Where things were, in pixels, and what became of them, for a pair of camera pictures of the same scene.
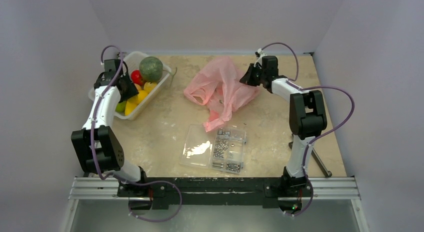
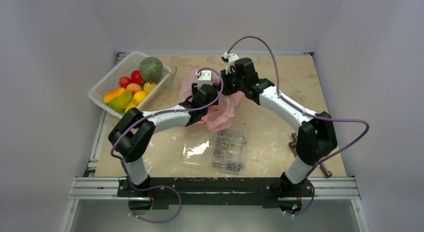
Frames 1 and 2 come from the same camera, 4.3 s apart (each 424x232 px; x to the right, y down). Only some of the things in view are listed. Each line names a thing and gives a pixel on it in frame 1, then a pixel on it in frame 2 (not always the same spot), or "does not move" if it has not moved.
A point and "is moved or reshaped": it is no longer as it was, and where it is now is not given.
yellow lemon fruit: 141,95 does not move
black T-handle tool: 315,155 does not move
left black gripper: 132,91 → 194,89
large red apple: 136,77 does not move
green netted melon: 151,68 does not move
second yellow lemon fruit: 129,107 does not move
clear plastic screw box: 222,149 does not move
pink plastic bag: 217,86 is moved or reshaped
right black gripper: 250,75 → 227,79
